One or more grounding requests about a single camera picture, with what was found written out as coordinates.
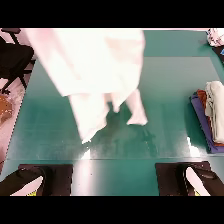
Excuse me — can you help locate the white shirt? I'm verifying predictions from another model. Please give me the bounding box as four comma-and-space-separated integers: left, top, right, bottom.
22, 28, 149, 145

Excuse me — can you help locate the orange garment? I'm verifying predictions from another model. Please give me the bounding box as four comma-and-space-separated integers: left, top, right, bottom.
196, 88, 224, 148

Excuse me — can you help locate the black office chair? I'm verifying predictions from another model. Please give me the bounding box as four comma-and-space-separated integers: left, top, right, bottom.
0, 28, 36, 96

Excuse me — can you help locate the heap of clothes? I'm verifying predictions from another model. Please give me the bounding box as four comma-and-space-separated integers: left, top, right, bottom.
205, 28, 224, 48

